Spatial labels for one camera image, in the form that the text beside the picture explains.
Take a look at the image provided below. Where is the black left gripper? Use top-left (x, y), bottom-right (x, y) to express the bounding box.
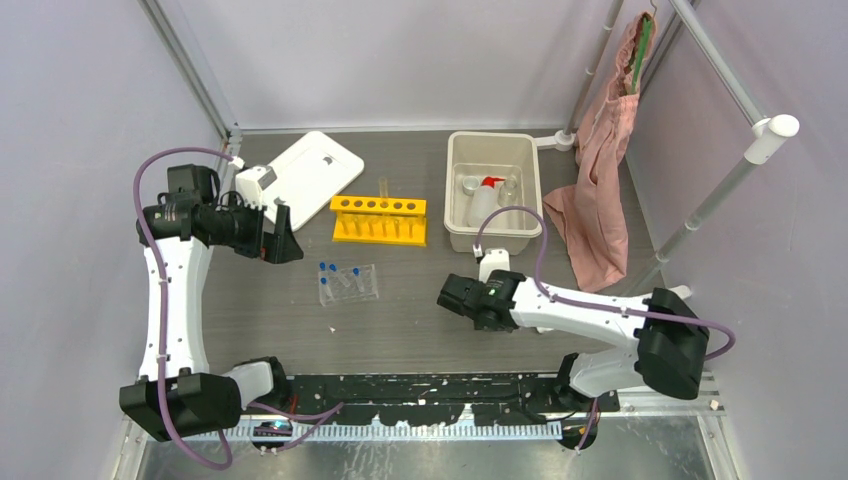
top-left (209, 193), bottom-right (302, 263)

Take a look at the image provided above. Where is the white red wash bottle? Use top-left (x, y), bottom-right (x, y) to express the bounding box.
top-left (465, 176), bottom-right (504, 228)

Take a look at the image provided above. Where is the small glass beaker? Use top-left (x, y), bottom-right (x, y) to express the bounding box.
top-left (498, 178), bottom-right (520, 207)

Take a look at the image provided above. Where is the clear glass test tube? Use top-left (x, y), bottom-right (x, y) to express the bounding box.
top-left (378, 177), bottom-right (389, 199)

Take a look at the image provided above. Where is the small white cup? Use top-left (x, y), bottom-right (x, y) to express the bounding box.
top-left (461, 176), bottom-right (481, 196)

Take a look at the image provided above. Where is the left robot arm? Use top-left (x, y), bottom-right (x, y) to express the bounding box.
top-left (119, 164), bottom-right (304, 442)

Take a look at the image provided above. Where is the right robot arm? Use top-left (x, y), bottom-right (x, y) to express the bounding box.
top-left (437, 270), bottom-right (710, 411)

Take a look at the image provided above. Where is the yellow test tube rack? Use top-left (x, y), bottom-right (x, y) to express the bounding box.
top-left (330, 195), bottom-right (427, 247)

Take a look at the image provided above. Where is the clear acrylic tube tray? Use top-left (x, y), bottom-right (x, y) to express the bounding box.
top-left (318, 262), bottom-right (379, 307)

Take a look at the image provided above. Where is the beige plastic bin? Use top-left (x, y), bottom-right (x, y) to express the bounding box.
top-left (443, 131), bottom-right (543, 255)

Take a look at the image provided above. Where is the pink cloth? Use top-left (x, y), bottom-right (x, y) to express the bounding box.
top-left (543, 11), bottom-right (658, 292)

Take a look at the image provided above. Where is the green clothes hanger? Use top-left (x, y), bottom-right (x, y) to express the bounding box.
top-left (628, 14), bottom-right (654, 94)

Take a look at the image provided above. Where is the white garment rack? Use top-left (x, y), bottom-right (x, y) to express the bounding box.
top-left (534, 1), bottom-right (800, 293)

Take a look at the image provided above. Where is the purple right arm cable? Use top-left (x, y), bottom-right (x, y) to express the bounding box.
top-left (474, 205), bottom-right (737, 454)

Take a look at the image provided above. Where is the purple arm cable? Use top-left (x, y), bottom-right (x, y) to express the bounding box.
top-left (132, 146), bottom-right (344, 472)
top-left (474, 205), bottom-right (737, 454)

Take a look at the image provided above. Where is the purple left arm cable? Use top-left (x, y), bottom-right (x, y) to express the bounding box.
top-left (132, 146), bottom-right (344, 472)

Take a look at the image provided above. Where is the aluminium frame rail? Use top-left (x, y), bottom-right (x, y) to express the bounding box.
top-left (123, 374), bottom-right (727, 444)

